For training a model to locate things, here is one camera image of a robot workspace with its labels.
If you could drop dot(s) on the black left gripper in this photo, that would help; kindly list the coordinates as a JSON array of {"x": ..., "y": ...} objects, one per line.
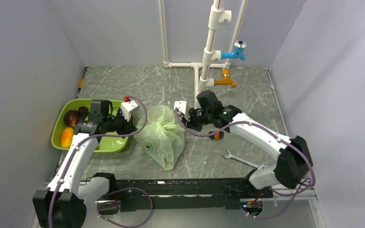
[{"x": 127, "y": 128}]

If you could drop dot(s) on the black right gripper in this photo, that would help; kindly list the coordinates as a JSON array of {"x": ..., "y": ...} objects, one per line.
[{"x": 191, "y": 124}]

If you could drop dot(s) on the light green plastic bag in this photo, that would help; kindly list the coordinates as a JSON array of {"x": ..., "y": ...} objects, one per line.
[{"x": 162, "y": 138}]

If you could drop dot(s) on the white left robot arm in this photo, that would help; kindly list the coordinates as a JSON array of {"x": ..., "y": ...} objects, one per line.
[{"x": 64, "y": 202}]

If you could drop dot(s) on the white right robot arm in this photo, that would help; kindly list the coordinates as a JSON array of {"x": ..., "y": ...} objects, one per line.
[{"x": 292, "y": 156}]

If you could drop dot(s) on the dark maroon fake plum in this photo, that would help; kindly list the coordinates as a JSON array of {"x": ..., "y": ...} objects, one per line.
[{"x": 82, "y": 110}]

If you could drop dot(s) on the dark red fake apple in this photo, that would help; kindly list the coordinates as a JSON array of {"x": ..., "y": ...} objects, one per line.
[{"x": 71, "y": 118}]

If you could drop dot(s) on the yellow orange fake mango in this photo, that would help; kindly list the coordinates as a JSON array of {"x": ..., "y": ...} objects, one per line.
[{"x": 66, "y": 137}]

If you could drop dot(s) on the black orange small tool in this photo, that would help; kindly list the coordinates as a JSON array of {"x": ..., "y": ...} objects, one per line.
[{"x": 217, "y": 135}]

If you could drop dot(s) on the green plastic basin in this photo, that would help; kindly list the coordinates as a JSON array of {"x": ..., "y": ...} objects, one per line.
[{"x": 107, "y": 144}]

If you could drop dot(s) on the silver metal wrench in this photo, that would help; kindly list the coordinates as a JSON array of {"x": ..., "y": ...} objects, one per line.
[{"x": 229, "y": 155}]

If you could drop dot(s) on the orange plastic faucet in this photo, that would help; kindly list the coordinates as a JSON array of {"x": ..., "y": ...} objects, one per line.
[{"x": 226, "y": 79}]

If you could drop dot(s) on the blue plastic faucet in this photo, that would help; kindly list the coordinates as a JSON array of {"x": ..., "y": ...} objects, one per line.
[{"x": 237, "y": 52}]

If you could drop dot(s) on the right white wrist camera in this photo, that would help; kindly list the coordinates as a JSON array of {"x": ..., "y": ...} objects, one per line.
[{"x": 182, "y": 108}]

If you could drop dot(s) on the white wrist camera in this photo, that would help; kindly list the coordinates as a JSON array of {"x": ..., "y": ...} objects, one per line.
[
  {"x": 127, "y": 107},
  {"x": 182, "y": 108}
]

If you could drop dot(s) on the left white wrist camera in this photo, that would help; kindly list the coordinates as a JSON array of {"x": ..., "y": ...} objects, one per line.
[{"x": 127, "y": 107}]

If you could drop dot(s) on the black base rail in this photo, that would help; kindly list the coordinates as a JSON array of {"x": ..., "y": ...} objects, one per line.
[{"x": 227, "y": 193}]

